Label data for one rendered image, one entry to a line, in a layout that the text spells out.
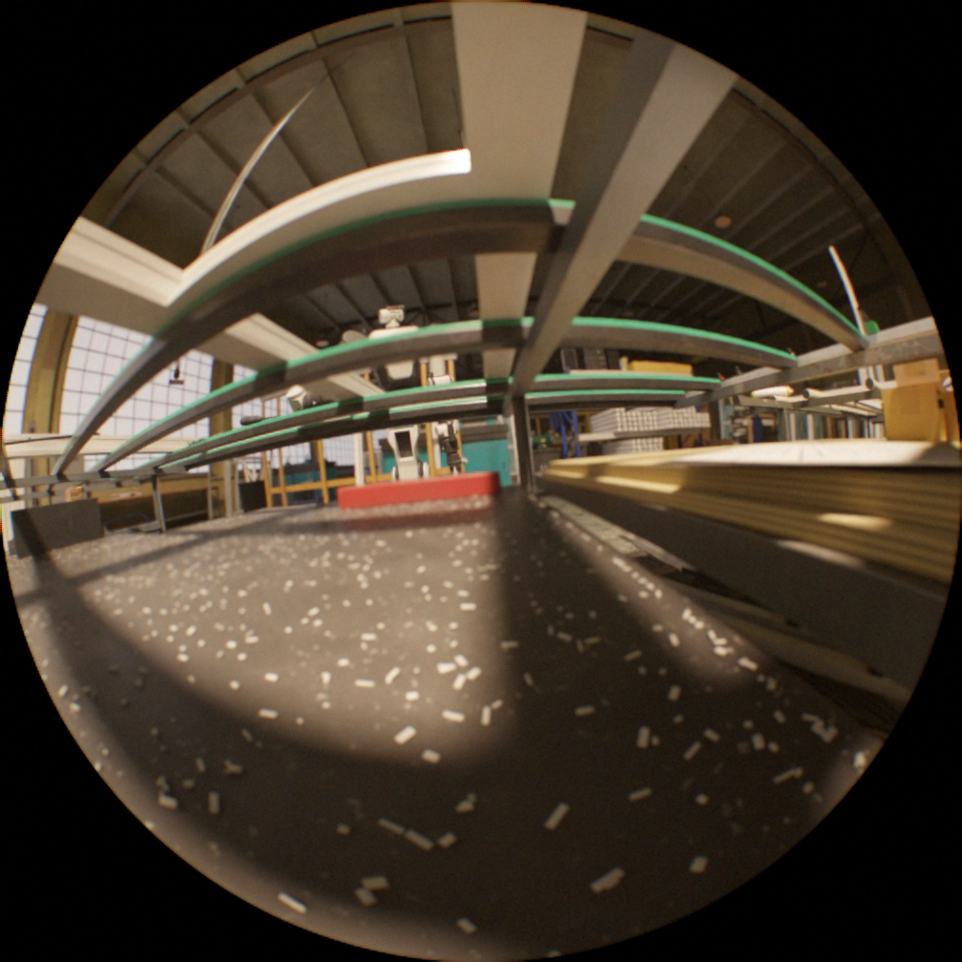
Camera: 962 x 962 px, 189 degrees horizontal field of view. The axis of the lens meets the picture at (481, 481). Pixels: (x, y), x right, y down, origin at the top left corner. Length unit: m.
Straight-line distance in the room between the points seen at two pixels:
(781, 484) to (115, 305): 0.54
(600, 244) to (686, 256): 0.12
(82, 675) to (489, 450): 4.60
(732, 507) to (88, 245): 0.55
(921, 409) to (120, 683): 0.83
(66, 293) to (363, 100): 7.93
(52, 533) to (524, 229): 1.01
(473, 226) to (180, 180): 10.03
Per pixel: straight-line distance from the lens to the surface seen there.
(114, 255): 0.43
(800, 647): 0.55
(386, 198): 0.27
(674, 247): 0.31
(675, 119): 0.18
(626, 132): 0.18
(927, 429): 0.69
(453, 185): 0.26
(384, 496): 0.53
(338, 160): 9.01
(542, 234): 0.26
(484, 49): 0.22
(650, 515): 0.22
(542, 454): 4.44
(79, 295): 0.42
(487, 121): 0.23
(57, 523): 0.94
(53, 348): 8.35
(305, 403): 1.07
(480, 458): 4.59
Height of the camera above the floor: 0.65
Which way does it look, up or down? 4 degrees down
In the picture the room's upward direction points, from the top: 6 degrees counter-clockwise
